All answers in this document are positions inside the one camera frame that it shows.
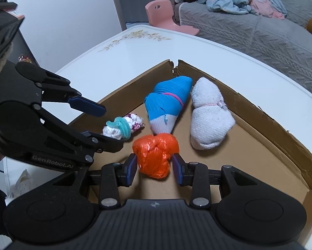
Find pink plastic chair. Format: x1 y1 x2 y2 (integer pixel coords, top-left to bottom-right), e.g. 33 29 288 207
145 0 200 35

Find dark cabinet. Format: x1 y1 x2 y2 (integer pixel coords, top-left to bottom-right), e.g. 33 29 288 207
10 27 40 67

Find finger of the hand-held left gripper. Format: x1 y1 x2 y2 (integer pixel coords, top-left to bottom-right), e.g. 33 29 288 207
40 106 124 165
15 61 106 117

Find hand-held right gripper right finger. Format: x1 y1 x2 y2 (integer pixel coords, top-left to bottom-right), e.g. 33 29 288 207
172 153 252 209

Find white crumpled bag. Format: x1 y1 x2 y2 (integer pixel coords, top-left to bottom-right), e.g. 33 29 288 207
11 169 33 196

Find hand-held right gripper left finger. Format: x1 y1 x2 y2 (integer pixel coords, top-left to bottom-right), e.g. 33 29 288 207
52 153 138 209

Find white bundle with teal tie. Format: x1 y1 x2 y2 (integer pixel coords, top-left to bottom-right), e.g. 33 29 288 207
102 112 145 140

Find orange plastic bag ball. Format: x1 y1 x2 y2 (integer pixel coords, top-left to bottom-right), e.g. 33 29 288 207
132 133 180 180

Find grey covered sofa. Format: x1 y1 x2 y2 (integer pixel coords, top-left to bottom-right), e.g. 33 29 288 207
152 0 312 98

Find brown cardboard box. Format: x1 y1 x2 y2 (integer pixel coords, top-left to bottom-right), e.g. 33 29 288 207
69 59 312 250

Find blue and white sock roll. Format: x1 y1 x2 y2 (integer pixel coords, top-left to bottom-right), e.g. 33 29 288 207
145 75 193 135

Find pink clothes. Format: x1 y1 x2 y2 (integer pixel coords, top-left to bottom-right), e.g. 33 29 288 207
250 0 285 19

